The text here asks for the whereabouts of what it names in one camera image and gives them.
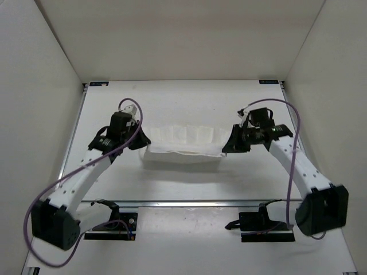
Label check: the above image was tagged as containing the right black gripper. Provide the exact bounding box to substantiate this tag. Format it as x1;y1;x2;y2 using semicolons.
223;124;260;154

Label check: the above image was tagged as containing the white pleated skirt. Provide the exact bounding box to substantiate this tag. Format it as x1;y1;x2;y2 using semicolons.
139;125;230;172

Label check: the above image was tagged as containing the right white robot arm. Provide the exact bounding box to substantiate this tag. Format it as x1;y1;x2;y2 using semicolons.
222;108;349;237

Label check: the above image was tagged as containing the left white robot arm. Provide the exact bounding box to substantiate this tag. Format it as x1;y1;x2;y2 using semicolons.
30;111;151;250

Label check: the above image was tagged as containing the right blue corner label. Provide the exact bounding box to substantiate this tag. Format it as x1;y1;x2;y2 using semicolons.
259;80;279;85

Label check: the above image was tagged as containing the blue corner label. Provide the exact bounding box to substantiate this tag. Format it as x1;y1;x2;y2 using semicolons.
259;80;279;85
89;81;109;87

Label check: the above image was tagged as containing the left blue corner label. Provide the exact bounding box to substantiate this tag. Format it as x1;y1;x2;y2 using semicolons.
89;81;109;87

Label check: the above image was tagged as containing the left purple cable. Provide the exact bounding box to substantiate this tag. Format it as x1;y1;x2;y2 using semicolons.
23;98;143;268

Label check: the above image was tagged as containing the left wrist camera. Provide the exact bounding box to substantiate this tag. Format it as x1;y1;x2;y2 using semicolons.
118;104;138;120

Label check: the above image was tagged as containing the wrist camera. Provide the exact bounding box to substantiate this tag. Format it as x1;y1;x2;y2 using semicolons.
118;104;138;120
237;106;249;128

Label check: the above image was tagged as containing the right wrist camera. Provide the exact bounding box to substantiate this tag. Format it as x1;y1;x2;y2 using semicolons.
237;106;249;128

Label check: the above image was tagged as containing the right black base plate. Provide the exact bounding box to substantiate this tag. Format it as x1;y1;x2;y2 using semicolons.
239;212;295;243

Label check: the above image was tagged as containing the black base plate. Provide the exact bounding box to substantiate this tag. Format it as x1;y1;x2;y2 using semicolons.
84;207;138;241
239;212;295;243

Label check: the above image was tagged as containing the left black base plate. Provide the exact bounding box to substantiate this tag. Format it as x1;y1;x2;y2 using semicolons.
84;207;138;241

